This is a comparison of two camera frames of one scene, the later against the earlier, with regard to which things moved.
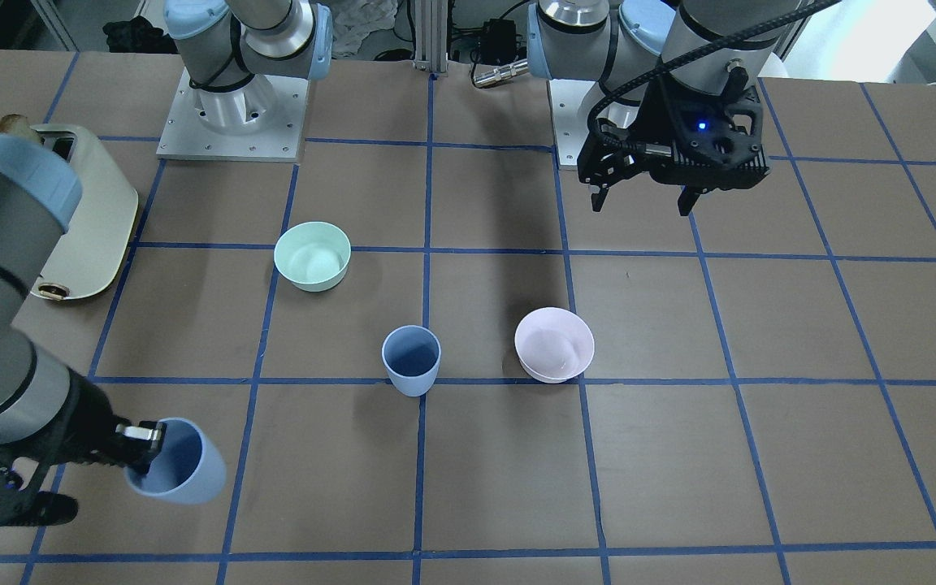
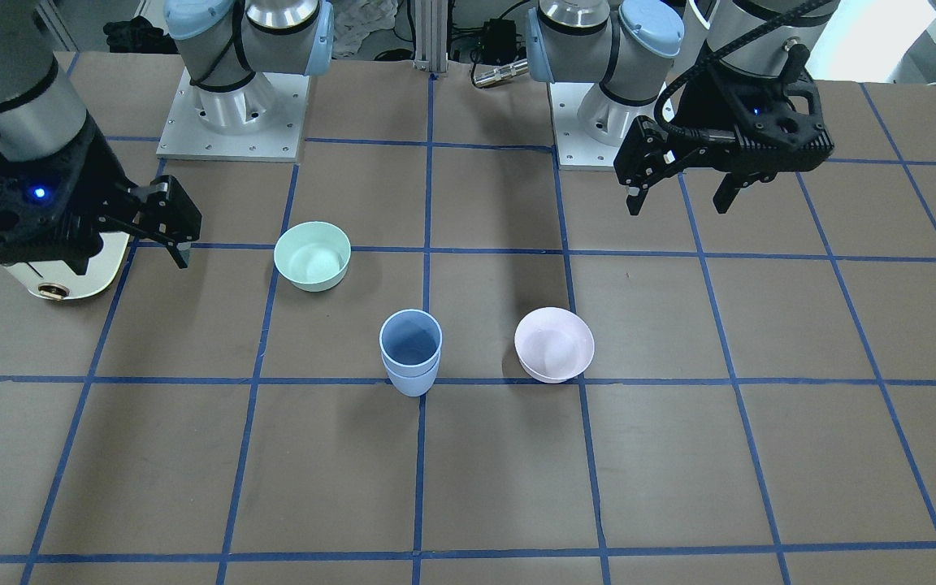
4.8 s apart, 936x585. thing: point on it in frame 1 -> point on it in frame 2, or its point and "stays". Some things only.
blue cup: [188, 469] -> [410, 342]
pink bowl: [553, 344] stays
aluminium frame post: [431, 36] stays
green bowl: [314, 255] stays
